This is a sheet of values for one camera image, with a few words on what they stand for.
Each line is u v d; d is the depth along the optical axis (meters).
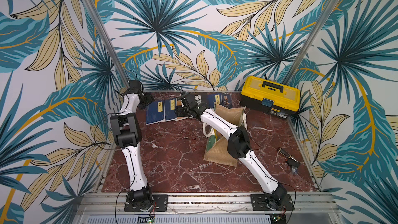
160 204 0.74
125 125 0.63
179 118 1.01
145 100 0.90
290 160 0.87
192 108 0.77
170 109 1.07
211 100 1.16
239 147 0.64
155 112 1.03
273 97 0.96
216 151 0.80
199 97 1.13
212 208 0.73
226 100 1.13
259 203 0.73
